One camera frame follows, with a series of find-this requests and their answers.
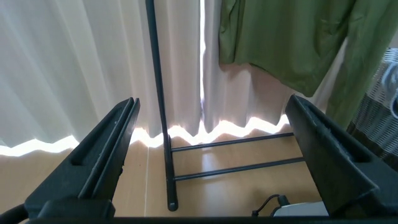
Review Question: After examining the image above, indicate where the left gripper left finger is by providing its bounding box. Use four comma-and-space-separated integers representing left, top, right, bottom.
24, 96, 141, 218

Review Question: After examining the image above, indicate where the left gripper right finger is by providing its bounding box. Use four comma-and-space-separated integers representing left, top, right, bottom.
285, 94, 398, 217

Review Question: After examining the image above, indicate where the green printed shirt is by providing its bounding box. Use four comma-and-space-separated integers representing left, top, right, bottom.
218, 0, 398, 130

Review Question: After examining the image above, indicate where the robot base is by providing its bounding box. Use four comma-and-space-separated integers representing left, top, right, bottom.
273, 201, 330, 218

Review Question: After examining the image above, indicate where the white laundry basket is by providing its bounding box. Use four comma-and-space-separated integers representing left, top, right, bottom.
346, 46, 398, 172

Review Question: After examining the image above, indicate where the black clothes rack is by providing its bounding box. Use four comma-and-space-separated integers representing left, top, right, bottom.
145, 0, 305, 212

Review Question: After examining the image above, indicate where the beige curtain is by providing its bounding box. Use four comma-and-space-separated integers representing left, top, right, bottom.
0, 0, 348, 150

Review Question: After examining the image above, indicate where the black cable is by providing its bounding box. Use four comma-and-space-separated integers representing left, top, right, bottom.
251, 194, 292, 218
0, 203, 29, 224

